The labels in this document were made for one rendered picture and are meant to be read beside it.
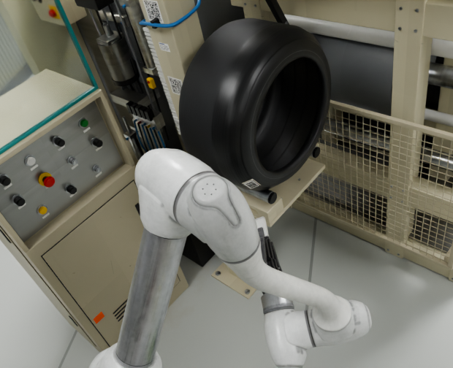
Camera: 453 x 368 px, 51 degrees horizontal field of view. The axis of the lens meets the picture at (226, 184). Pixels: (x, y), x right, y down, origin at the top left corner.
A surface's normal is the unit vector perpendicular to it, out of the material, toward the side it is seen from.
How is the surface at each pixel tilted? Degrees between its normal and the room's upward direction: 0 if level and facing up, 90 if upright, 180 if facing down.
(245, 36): 6
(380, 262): 0
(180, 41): 90
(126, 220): 90
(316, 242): 0
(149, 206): 61
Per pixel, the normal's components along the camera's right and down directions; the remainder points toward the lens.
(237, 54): -0.42, -0.44
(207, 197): -0.18, -0.62
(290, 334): -0.15, -0.37
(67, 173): 0.74, 0.34
